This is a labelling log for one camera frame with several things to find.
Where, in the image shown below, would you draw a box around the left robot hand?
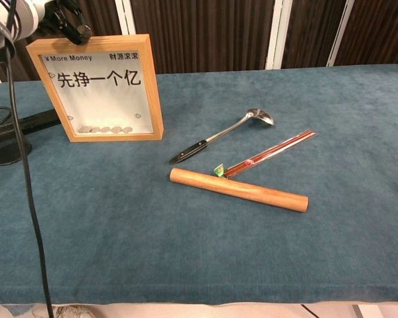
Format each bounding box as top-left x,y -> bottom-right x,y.
43,0 -> 93,46

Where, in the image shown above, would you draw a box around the dark wood slat panel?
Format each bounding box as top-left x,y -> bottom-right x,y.
334,0 -> 398,67
281,0 -> 348,69
0,0 -> 127,83
129,0 -> 276,76

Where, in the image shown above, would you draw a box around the black flat rectangular box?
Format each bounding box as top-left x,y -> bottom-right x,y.
11,110 -> 61,135

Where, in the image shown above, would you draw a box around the black mesh pen cup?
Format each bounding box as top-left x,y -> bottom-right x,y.
0,106 -> 33,166

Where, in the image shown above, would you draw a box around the wooden rolling pin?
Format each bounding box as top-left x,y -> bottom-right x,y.
169,167 -> 310,213

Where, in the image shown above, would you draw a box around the red chopsticks in plastic sleeve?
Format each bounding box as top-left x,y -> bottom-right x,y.
214,128 -> 319,178

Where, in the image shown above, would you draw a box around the blue table cloth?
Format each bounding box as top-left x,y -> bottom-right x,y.
0,63 -> 398,305

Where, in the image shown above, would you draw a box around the white sneaker with grey pattern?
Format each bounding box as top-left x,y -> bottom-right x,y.
52,305 -> 96,318

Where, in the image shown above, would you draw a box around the wooden coin bank box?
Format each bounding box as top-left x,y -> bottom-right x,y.
25,32 -> 165,143

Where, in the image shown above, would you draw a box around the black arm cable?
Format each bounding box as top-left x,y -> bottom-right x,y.
5,0 -> 56,318

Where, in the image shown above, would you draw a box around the steel ladle black handle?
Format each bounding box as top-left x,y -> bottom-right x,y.
168,107 -> 275,166

